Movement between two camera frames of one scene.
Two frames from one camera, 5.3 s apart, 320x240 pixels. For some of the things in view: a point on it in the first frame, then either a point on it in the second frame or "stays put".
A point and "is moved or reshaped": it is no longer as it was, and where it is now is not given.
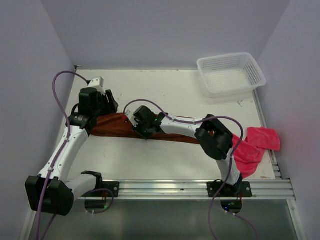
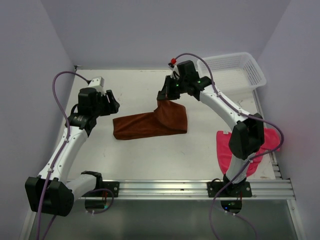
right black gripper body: (142, 129) → (181, 84)
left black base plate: (113, 186) stays put
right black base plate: (241, 189) stays put
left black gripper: (111, 107) stays put
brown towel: (116, 124) is moved or reshaped
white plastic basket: (230, 75) stays put
